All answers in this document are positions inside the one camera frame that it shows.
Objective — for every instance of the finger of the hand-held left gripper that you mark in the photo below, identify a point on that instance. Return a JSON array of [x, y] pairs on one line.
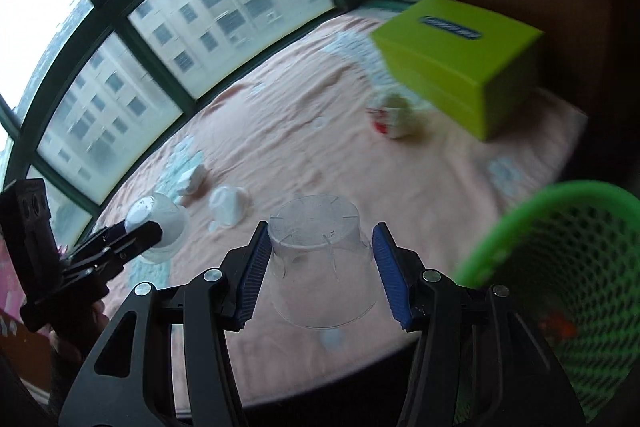
[[135, 237], [95, 264]]

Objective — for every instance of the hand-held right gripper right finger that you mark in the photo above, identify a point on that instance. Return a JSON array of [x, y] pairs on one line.
[[392, 279]]

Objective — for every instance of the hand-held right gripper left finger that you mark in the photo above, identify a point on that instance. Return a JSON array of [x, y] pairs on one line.
[[252, 277]]

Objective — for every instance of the clear plastic cup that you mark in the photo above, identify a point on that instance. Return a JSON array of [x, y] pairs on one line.
[[320, 267]]

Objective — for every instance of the green plastic mesh basket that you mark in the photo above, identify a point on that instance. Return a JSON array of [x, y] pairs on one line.
[[505, 232]]

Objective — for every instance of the orange snack packet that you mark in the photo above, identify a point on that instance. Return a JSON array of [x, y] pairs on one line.
[[557, 326]]

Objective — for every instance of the pink printed cloth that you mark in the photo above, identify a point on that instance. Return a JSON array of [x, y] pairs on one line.
[[11, 292]]

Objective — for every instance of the small white cup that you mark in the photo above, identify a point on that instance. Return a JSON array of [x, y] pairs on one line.
[[227, 207]]

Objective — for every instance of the pink printed blanket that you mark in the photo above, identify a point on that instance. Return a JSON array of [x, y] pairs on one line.
[[310, 132]]

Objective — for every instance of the red and white crumpled wrapper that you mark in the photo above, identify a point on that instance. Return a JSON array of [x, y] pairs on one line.
[[397, 117]]

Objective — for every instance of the green cardboard box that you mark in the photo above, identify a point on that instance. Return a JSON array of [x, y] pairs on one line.
[[450, 57]]

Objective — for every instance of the green window frame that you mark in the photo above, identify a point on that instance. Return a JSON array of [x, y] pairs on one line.
[[148, 57]]

